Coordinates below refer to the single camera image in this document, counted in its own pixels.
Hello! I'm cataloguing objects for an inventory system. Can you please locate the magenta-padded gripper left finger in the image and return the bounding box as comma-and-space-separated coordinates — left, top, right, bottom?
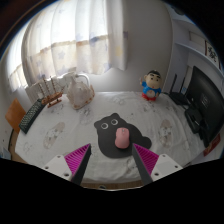
41, 143, 92, 186

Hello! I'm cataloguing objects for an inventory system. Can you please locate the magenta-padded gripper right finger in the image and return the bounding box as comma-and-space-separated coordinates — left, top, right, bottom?
131, 143, 184, 186

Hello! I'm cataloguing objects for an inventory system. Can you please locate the pink computer mouse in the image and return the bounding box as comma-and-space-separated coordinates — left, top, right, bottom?
114, 127, 130, 149

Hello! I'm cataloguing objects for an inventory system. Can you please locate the black cat-shaped mouse pad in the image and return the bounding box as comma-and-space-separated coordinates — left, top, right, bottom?
93, 112, 153, 159

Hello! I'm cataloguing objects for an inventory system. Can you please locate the white printed tablecloth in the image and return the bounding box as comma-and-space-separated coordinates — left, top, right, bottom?
14, 91, 214, 184

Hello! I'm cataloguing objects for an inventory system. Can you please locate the red flat box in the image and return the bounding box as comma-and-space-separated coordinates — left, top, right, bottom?
203, 133, 222, 157

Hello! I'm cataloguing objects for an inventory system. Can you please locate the black keyboard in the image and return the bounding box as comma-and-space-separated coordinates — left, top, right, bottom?
18, 98, 44, 135

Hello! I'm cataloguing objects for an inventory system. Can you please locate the wooden sailing ship model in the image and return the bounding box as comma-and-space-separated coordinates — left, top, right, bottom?
38, 76, 64, 108

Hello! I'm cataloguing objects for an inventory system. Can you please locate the orange wooden chair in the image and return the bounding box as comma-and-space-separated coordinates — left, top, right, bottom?
4, 98, 27, 158

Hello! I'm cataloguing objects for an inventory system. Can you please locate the black router with antennas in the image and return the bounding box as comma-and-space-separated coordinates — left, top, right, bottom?
168, 73, 192, 106

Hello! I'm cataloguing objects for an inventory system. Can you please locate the large white conch shell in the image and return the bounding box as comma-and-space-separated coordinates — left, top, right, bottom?
66, 73, 96, 110

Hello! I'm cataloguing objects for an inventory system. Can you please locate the cartoon boy figurine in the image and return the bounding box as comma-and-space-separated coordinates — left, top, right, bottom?
139, 69, 163, 102

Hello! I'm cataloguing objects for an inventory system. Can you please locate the white radiator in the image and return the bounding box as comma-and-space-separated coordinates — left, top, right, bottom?
24, 74, 76, 103

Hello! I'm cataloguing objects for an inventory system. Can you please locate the black monitor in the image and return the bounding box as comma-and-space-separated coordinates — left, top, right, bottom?
184, 65, 224, 148

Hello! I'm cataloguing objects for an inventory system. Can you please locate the white star-print curtain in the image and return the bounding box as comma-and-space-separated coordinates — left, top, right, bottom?
8, 0, 129, 93

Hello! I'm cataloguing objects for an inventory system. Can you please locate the white wall shelf unit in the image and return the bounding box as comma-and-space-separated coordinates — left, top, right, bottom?
171, 14, 224, 73

